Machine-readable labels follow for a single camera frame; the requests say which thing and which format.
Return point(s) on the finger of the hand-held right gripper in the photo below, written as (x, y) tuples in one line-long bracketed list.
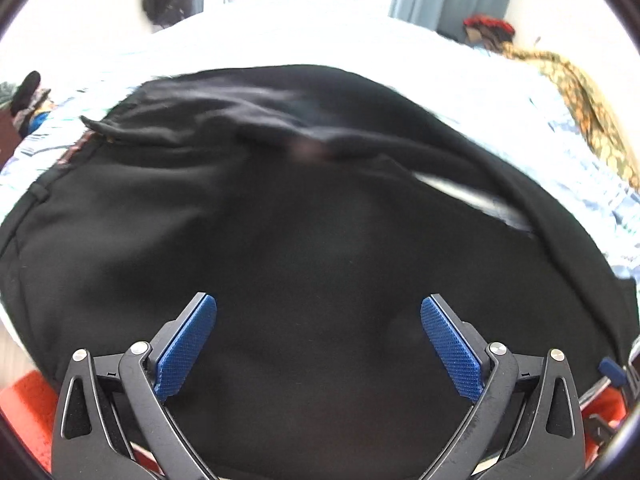
[(614, 371)]

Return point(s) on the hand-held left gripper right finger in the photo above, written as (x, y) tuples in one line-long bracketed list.
[(450, 345)]

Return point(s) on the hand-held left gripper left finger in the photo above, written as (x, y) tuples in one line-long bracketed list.
[(187, 345)]

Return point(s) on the black pants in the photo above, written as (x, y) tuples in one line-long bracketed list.
[(300, 220)]

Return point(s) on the person's orange fleece clothing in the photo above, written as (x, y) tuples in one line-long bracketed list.
[(25, 410)]

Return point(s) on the orange floral quilt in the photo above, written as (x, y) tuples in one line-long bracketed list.
[(590, 105)]

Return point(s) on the pile of mixed clothes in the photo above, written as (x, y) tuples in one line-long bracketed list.
[(27, 100)]

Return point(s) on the red and black clothes pile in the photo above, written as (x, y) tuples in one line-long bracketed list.
[(487, 30)]

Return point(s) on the striped blue green bedsheet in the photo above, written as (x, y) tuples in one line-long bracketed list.
[(350, 35)]

